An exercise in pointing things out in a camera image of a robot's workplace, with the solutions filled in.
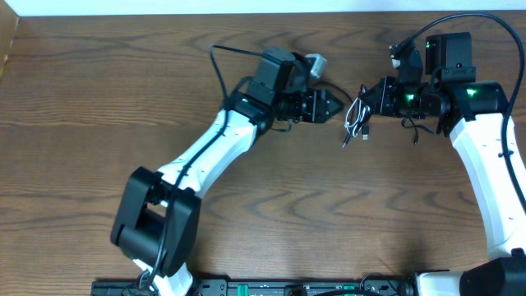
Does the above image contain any white usb cable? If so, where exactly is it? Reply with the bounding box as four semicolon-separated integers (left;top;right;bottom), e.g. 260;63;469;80
344;96;371;137

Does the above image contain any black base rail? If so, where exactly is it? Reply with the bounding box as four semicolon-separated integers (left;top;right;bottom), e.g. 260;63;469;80
90;275;412;296

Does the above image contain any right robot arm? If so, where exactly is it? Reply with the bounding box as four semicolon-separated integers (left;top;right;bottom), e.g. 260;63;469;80
358;32;525;295

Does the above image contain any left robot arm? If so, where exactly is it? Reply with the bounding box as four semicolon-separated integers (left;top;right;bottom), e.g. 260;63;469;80
110;48;343;295

